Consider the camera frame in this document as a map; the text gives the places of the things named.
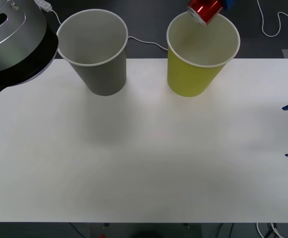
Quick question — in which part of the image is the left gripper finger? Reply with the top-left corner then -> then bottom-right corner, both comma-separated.
220,0 -> 235,12

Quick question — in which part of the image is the red and yellow drink can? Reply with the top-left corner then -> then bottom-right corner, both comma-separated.
186,0 -> 224,26

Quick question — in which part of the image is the yellow-green plastic waste bin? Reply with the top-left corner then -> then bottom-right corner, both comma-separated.
166,11 -> 241,98

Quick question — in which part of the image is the grey plastic waste bin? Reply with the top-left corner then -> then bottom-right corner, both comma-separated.
56,9 -> 130,97

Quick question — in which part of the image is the white power strip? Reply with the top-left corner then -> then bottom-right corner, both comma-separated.
33,0 -> 53,12

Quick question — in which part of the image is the white looping cable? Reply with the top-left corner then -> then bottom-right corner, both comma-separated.
256,0 -> 288,38

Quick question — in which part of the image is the white cable under table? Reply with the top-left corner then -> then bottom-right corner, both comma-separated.
255,222 -> 284,238

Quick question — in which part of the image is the white power strip cable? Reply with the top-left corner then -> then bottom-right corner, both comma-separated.
50,9 -> 169,52

